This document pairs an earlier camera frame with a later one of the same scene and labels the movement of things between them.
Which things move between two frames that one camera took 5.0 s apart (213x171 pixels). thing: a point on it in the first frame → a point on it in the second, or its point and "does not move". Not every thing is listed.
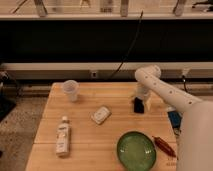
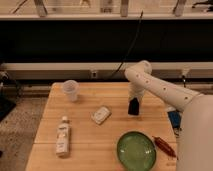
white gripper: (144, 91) → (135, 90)
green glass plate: (135, 151) does not move
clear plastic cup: (70, 87) does not move
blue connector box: (175, 118) does not move
